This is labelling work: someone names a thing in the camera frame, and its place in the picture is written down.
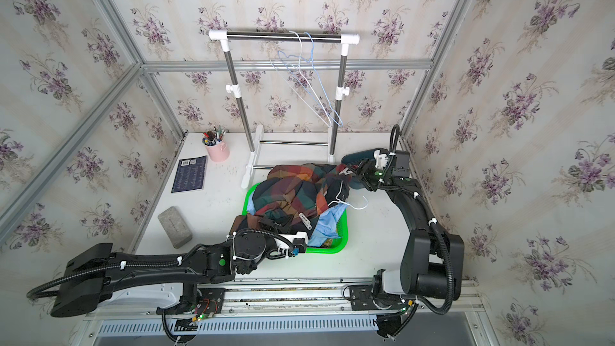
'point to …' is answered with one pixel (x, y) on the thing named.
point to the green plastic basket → (333, 246)
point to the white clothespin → (305, 221)
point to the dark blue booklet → (190, 175)
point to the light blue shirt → (327, 224)
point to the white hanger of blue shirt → (328, 123)
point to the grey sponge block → (174, 227)
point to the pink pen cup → (219, 152)
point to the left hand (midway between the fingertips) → (290, 212)
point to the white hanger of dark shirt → (339, 201)
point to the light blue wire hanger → (319, 82)
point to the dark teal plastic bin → (355, 158)
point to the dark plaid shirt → (295, 195)
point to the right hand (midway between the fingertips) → (356, 170)
